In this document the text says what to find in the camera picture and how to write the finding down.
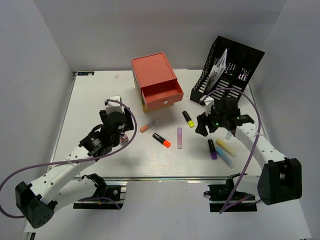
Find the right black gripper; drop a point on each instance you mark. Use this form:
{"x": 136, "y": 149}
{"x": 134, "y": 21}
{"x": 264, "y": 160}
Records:
{"x": 202, "y": 120}

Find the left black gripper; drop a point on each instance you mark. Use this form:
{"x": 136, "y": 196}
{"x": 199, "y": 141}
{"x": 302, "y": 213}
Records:
{"x": 129, "y": 124}

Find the white printed paper booklet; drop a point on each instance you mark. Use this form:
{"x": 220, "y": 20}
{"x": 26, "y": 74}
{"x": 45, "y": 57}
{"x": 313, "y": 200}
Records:
{"x": 216, "y": 72}

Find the coral top drawer box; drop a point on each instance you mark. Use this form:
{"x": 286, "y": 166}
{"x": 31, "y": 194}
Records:
{"x": 156, "y": 79}

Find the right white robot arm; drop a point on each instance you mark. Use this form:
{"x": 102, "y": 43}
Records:
{"x": 281, "y": 177}

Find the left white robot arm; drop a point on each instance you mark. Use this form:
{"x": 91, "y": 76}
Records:
{"x": 41, "y": 198}

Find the black yellow highlighter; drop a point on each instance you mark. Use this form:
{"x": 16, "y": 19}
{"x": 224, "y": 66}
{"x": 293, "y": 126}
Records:
{"x": 188, "y": 119}

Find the clear pink-capped pen case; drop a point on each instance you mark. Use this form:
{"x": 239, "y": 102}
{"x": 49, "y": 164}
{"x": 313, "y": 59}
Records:
{"x": 124, "y": 139}

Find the pastel purple highlighter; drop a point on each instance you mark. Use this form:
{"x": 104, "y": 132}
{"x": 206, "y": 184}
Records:
{"x": 179, "y": 138}

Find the orange grey highlighter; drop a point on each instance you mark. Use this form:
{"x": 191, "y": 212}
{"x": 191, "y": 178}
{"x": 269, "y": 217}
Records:
{"x": 149, "y": 125}

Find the pastel green highlighter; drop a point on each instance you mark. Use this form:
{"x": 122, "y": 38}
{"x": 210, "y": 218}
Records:
{"x": 228, "y": 135}

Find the pastel yellow highlighter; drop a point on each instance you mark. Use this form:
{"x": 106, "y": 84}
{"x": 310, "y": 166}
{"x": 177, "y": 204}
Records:
{"x": 226, "y": 147}

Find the black purple highlighter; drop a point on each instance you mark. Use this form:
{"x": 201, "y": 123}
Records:
{"x": 212, "y": 149}

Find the yellow bottom drawer box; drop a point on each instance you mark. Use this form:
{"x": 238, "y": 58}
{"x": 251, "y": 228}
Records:
{"x": 152, "y": 107}

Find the pastel blue highlighter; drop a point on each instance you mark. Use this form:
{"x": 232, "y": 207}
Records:
{"x": 224, "y": 157}

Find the black orange highlighter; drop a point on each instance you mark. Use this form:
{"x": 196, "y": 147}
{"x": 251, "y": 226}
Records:
{"x": 161, "y": 140}

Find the green middle drawer box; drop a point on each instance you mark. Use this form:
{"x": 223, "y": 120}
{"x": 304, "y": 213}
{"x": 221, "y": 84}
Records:
{"x": 141, "y": 100}

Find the black label sticker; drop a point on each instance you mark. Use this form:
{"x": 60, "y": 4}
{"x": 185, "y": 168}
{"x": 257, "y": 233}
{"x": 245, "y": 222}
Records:
{"x": 85, "y": 73}

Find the black three-slot file holder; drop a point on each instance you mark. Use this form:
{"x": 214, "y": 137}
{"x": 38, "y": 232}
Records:
{"x": 241, "y": 63}

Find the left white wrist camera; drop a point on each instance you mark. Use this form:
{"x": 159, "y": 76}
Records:
{"x": 113, "y": 105}

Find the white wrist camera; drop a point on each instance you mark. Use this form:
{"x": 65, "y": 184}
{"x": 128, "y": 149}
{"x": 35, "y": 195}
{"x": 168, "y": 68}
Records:
{"x": 113, "y": 105}
{"x": 208, "y": 102}

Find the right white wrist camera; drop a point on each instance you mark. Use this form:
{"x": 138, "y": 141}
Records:
{"x": 208, "y": 102}

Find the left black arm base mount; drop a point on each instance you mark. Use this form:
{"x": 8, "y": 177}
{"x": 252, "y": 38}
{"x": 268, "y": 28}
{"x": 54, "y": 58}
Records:
{"x": 106, "y": 197}

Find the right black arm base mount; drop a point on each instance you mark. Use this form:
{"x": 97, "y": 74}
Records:
{"x": 219, "y": 193}

